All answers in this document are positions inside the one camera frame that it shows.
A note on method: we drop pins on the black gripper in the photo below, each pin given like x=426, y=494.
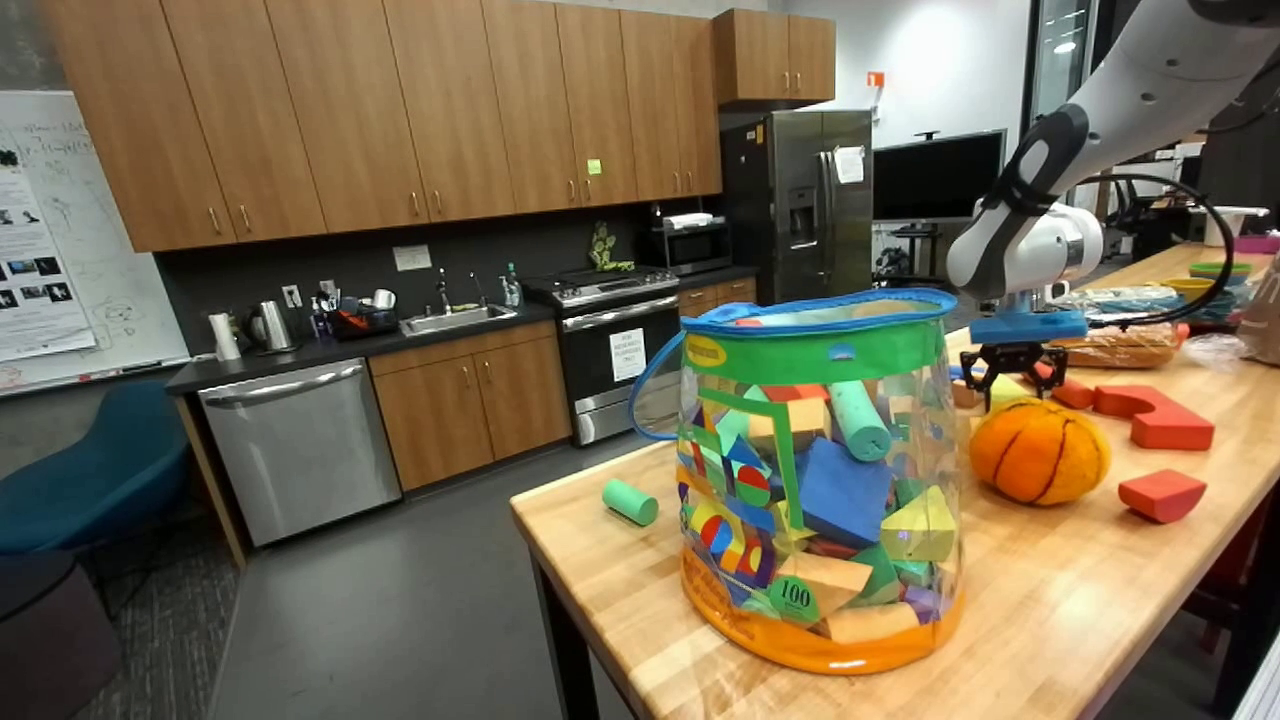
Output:
x=1030, y=363

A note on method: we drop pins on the yellow foam building block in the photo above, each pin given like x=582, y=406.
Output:
x=1009, y=395

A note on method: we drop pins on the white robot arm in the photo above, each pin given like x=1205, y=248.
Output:
x=1168, y=68

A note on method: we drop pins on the bread loaf in plastic bag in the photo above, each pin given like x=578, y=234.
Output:
x=1131, y=348

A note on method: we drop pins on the red foam arch block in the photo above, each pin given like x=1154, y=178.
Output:
x=1157, y=420

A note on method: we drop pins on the small red foam block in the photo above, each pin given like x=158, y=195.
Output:
x=1162, y=497

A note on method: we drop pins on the clear plastic toy block bag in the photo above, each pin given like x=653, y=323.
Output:
x=819, y=476

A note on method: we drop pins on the green foam cylinder block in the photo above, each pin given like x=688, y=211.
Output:
x=629, y=500

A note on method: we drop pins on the blue foam pad on wrist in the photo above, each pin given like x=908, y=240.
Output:
x=1025, y=326

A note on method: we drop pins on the orange plush basketball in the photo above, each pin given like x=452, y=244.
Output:
x=1037, y=453

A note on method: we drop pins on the stacked colourful bowls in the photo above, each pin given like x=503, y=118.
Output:
x=1215, y=310

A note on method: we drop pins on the black monitor screen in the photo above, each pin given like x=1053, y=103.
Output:
x=933, y=178

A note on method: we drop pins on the stainless steel refrigerator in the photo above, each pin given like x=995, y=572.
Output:
x=797, y=199

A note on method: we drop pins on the toaster oven on counter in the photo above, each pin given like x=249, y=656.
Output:
x=693, y=240

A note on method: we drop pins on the black kitchen stove oven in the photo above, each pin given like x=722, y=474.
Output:
x=611, y=328

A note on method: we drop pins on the wooden lower cabinets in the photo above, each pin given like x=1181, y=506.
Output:
x=457, y=406

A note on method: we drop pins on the wooden cabinets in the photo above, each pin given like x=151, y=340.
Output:
x=457, y=406
x=230, y=122

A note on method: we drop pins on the stainless steel dishwasher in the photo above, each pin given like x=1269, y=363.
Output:
x=303, y=448

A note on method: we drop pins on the paper towel roll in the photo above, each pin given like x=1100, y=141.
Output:
x=225, y=339

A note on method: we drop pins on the wooden upper cabinets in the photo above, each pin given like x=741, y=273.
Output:
x=230, y=122

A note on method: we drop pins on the dark teal armchair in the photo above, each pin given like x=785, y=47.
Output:
x=126, y=469

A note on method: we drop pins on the whiteboard with posters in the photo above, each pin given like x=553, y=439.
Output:
x=78, y=300

